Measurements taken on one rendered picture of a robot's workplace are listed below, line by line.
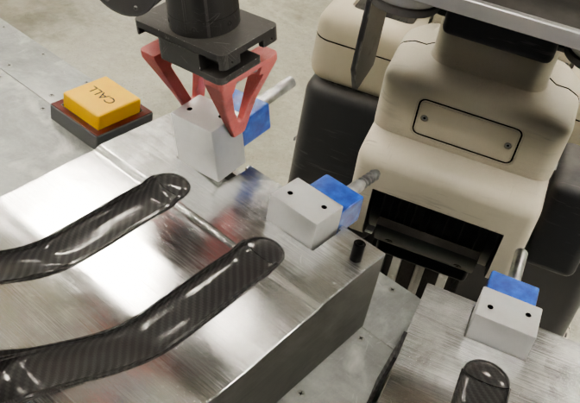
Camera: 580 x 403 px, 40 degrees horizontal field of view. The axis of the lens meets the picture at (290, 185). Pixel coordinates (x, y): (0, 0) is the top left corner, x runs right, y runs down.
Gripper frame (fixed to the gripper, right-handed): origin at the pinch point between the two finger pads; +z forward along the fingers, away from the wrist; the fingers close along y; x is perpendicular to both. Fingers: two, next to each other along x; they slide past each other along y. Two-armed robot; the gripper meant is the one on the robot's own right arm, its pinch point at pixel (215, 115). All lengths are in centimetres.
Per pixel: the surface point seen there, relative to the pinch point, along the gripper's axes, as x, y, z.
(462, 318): 3.1, 24.2, 12.0
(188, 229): -8.6, 4.8, 4.6
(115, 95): 4.0, -20.6, 8.2
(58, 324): -22.7, 7.3, 1.6
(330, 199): 0.8, 12.1, 3.8
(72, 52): 83, -157, 87
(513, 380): 0.5, 30.4, 12.4
